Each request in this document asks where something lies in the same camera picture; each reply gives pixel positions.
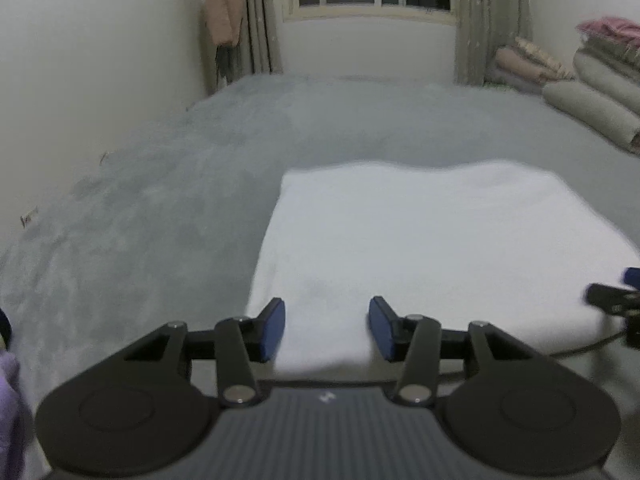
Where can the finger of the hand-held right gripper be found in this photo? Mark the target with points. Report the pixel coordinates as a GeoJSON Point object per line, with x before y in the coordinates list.
{"type": "Point", "coordinates": [610, 300]}
{"type": "Point", "coordinates": [632, 279]}

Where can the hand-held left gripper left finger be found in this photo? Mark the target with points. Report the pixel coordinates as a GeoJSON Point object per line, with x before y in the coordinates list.
{"type": "Point", "coordinates": [274, 329]}

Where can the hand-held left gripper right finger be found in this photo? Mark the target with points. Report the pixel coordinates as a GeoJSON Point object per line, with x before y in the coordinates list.
{"type": "Point", "coordinates": [382, 329]}

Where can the white long-sleeve sweater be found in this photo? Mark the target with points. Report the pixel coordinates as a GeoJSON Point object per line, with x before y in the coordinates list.
{"type": "Point", "coordinates": [425, 240]}

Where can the grey rolled quilt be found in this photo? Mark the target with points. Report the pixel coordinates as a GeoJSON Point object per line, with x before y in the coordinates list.
{"type": "Point", "coordinates": [585, 106]}

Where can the floral patterned cushion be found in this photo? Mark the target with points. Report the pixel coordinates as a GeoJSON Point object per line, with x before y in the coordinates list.
{"type": "Point", "coordinates": [545, 57]}

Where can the pink folded blanket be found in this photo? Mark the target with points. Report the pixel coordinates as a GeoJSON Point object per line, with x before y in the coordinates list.
{"type": "Point", "coordinates": [515, 65]}

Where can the pink ruffled quilt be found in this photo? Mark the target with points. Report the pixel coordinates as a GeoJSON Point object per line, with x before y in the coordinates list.
{"type": "Point", "coordinates": [610, 30]}

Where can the purple garment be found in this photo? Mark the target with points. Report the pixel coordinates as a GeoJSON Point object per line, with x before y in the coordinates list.
{"type": "Point", "coordinates": [10, 410]}

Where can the grey curtain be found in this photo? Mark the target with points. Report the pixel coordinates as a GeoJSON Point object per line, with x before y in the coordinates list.
{"type": "Point", "coordinates": [487, 20]}
{"type": "Point", "coordinates": [260, 15]}

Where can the pink hanging garment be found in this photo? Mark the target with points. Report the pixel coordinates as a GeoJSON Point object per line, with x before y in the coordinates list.
{"type": "Point", "coordinates": [222, 5]}

